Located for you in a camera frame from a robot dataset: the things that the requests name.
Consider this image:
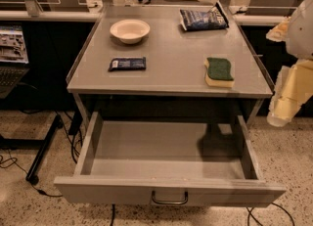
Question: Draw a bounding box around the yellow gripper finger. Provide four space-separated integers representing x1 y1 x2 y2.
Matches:
267 60 313 127
266 17 291 42

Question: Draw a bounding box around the blue rxbar blueberry bar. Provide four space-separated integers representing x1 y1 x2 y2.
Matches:
109 57 147 71

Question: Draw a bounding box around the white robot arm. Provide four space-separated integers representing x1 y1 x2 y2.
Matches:
266 0 313 127

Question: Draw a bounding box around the grey open top drawer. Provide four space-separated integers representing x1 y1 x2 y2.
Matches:
55 113 286 207

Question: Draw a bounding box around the blue chip bag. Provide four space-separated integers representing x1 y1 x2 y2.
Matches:
180 2 229 31

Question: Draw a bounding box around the green yellow sponge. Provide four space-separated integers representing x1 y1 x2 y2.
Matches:
204 57 235 88

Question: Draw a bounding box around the grey cabinet table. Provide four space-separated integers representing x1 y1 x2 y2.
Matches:
66 4 276 128

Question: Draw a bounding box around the white bowl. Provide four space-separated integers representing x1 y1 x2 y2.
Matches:
110 20 151 44

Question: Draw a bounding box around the black desk leg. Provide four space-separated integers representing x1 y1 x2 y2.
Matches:
25 114 63 185

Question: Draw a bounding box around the laptop computer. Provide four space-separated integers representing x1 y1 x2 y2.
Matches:
0 23 29 99

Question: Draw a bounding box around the black floor cable right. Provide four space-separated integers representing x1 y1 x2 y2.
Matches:
246 202 296 226

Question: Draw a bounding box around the black floor cable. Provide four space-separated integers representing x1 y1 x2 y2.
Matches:
0 148 64 199
246 202 296 226

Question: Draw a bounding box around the metal drawer handle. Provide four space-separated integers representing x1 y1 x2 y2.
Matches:
151 191 189 205

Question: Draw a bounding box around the black cable under drawer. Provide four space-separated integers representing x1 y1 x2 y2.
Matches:
109 203 117 226

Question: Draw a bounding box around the black floor cable left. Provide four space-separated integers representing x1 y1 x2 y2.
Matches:
0 148 64 199

